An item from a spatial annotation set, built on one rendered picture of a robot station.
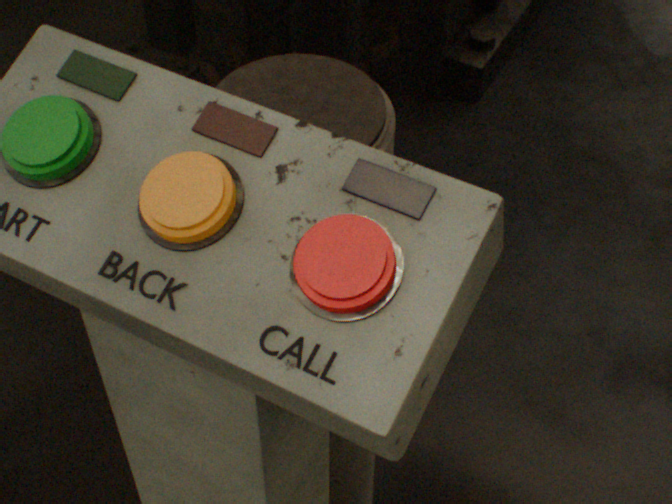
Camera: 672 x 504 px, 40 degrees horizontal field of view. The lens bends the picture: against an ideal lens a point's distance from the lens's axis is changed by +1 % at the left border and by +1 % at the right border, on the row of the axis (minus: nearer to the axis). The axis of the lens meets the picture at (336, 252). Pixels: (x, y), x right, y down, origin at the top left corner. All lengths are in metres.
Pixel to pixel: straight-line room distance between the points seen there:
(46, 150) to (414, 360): 0.18
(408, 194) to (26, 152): 0.17
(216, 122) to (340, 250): 0.09
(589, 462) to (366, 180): 0.70
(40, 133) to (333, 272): 0.15
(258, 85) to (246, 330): 0.25
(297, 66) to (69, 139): 0.21
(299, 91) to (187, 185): 0.20
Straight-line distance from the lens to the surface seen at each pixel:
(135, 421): 0.52
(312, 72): 0.59
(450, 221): 0.37
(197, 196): 0.39
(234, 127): 0.41
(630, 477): 1.04
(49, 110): 0.43
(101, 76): 0.44
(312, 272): 0.36
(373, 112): 0.56
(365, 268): 0.36
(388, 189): 0.38
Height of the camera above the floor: 0.88
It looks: 49 degrees down
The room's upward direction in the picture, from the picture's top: 1 degrees clockwise
